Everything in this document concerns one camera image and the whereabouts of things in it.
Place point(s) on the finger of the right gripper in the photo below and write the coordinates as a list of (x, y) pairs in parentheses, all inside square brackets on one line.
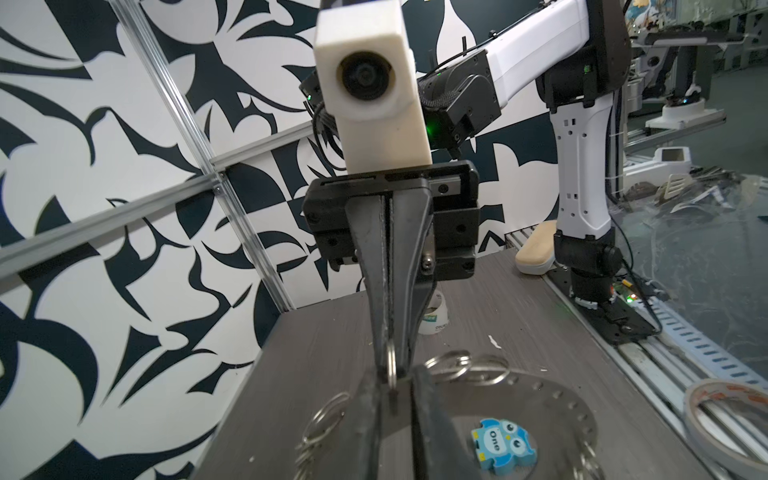
[(368, 225), (411, 287)]

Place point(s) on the small white tape roll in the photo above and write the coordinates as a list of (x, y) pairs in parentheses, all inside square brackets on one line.
[(436, 317)]

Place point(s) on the white slotted cable duct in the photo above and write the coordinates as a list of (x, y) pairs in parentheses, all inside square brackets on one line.
[(706, 354)]

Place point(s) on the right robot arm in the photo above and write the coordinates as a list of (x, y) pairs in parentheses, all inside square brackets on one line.
[(577, 55)]

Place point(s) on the clear tape roll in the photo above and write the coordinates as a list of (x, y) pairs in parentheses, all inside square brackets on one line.
[(722, 435)]

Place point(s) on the beige foam pad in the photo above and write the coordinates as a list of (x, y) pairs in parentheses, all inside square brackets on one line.
[(537, 255)]

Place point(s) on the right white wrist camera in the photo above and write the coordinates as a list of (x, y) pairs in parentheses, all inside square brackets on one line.
[(367, 76)]

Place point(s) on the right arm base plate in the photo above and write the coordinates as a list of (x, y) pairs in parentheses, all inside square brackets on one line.
[(615, 321)]

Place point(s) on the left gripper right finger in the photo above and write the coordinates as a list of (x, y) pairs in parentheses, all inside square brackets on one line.
[(437, 450)]

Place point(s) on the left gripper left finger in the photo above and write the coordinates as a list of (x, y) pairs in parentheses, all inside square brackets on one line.
[(354, 453)]

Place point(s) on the blue owl eraser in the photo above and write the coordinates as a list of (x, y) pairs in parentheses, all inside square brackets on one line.
[(500, 446)]

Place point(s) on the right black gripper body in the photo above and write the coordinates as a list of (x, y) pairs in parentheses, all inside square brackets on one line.
[(456, 215)]

